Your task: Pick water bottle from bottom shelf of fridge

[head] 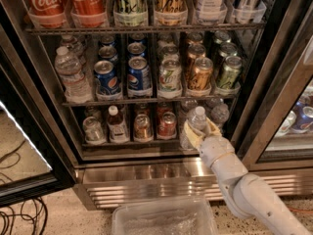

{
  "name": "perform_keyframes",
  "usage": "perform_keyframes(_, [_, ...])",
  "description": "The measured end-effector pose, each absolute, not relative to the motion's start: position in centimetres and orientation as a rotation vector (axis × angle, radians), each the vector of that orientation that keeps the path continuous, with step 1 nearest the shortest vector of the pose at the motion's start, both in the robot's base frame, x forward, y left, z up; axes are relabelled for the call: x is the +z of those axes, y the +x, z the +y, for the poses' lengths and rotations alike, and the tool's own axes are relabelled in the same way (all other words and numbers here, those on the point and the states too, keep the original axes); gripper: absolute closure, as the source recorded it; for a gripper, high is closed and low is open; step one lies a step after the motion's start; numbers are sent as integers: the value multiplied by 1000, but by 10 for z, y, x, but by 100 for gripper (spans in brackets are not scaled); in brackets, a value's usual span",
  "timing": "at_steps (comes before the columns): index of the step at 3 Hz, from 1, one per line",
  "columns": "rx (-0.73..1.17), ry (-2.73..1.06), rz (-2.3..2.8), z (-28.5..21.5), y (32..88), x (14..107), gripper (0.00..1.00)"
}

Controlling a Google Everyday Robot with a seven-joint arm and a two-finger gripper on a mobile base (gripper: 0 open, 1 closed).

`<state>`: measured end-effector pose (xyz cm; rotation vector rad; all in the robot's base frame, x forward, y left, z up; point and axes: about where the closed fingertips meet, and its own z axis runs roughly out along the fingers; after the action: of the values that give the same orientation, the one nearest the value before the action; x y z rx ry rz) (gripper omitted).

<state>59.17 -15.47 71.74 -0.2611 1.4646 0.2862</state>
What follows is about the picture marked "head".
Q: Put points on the red coca-cola can right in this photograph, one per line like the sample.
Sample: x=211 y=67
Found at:
x=89 y=13

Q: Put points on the clear water bottle bottom right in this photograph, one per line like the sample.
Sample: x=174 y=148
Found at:
x=220 y=114

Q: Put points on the large water bottle middle shelf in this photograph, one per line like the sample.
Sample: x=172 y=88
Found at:
x=78 y=89

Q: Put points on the clear plastic bin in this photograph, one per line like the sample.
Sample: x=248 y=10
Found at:
x=169 y=216

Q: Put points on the white green soda can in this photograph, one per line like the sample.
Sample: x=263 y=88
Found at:
x=169 y=79

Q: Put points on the gold soda can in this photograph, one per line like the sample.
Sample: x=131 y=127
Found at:
x=200 y=74

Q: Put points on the red coca-cola can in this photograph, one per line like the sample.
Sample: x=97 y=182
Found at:
x=47 y=13
x=89 y=13

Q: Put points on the blue pepsi can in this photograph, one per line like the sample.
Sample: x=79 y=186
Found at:
x=107 y=83
x=139 y=82

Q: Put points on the orange soda can bottom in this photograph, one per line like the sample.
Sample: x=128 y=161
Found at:
x=142 y=128

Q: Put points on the red coca-cola can left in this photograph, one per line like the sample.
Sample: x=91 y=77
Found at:
x=47 y=13

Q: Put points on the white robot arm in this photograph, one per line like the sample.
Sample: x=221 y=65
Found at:
x=245 y=194

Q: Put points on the green lacroix can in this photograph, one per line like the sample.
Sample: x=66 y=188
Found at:
x=130 y=12

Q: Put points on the pepsi can behind right door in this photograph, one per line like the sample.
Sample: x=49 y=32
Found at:
x=303 y=120

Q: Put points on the blue pepsi can left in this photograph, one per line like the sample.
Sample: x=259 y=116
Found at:
x=107 y=83

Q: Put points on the yellow lacroix can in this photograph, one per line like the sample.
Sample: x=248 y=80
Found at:
x=170 y=12

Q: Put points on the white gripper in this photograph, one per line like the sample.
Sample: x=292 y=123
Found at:
x=211 y=148

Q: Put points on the white label can top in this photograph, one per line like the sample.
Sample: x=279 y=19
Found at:
x=210 y=12

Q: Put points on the stainless steel fridge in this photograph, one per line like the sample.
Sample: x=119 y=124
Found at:
x=271 y=41

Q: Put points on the silver can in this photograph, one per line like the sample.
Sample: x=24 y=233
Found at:
x=244 y=9
x=94 y=133

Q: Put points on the open glass fridge door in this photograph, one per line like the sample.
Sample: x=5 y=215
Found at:
x=41 y=169

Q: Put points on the blue pepsi can right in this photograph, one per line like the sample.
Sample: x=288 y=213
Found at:
x=139 y=82

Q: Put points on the brown juice bottle white cap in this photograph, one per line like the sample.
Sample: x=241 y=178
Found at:
x=117 y=125

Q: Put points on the silver can top right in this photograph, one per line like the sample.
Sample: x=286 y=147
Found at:
x=244 y=9

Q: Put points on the silver can bottom left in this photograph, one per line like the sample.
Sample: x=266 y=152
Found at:
x=94 y=133

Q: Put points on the clear water bottle bottom shelf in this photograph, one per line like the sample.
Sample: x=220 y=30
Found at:
x=197 y=120

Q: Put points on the red soda can bottom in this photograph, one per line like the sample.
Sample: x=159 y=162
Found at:
x=166 y=128

